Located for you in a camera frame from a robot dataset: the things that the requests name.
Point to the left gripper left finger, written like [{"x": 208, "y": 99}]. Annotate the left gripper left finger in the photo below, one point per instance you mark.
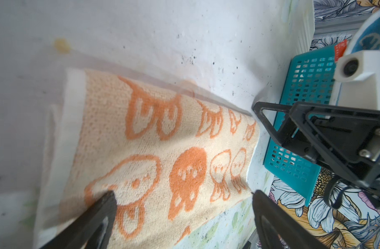
[{"x": 92, "y": 230}]

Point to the blue and cream towel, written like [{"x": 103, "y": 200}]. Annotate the blue and cream towel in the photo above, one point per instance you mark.
[{"x": 367, "y": 37}]

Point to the teal plastic basket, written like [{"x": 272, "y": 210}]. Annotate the teal plastic basket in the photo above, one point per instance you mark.
[{"x": 294, "y": 151}]

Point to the orange patterned towel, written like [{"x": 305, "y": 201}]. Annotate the orange patterned towel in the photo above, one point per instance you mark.
[{"x": 172, "y": 161}]

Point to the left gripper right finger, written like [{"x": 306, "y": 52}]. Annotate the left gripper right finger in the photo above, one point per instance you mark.
[{"x": 273, "y": 226}]

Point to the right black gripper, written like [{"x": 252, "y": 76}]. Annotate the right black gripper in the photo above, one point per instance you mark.
[{"x": 342, "y": 146}]

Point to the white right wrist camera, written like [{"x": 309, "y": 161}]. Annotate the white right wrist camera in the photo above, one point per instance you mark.
[{"x": 357, "y": 81}]

